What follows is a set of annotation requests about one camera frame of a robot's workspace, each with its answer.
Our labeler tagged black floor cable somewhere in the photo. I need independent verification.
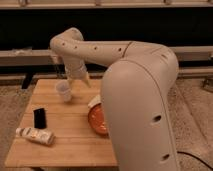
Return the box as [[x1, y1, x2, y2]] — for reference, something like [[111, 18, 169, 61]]
[[177, 151, 213, 170]]

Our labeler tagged white napkin piece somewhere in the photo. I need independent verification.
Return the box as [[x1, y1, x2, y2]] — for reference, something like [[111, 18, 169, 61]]
[[88, 95, 101, 108]]

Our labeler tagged black rectangular box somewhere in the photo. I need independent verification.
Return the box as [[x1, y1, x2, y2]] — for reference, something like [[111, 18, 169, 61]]
[[34, 108, 47, 129]]

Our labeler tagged white lying bottle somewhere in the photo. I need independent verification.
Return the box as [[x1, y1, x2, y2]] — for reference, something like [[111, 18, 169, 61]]
[[16, 127, 55, 145]]

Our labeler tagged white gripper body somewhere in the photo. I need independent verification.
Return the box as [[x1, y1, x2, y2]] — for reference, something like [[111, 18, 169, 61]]
[[66, 66, 87, 80]]

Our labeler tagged wooden table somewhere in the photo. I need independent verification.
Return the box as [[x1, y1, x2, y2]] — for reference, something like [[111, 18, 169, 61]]
[[5, 79, 116, 168]]

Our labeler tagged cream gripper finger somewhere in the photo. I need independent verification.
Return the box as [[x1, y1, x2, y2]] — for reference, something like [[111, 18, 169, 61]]
[[83, 73, 91, 87]]

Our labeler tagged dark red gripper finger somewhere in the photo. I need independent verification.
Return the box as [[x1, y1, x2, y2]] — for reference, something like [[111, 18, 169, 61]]
[[68, 79, 74, 86]]

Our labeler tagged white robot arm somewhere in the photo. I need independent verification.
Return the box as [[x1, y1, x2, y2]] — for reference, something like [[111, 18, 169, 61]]
[[50, 28, 180, 171]]

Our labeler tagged clear plastic cup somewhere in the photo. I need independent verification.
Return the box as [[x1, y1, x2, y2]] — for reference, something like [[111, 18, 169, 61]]
[[55, 80, 72, 102]]

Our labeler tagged orange bowl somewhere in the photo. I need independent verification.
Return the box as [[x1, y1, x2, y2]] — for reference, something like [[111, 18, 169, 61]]
[[88, 104, 108, 136]]

